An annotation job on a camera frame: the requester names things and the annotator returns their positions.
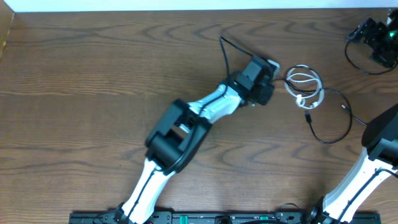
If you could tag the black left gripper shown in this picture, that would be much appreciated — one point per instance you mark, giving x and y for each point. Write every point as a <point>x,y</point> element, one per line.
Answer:
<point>270,93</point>

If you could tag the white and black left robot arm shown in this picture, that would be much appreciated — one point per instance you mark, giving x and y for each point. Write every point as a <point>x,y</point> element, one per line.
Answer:
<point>176,137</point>

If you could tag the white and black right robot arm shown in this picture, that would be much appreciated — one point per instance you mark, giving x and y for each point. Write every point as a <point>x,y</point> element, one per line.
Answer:
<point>378,159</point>

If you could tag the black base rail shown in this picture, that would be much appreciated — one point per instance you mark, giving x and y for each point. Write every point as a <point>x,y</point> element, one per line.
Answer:
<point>192,218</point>

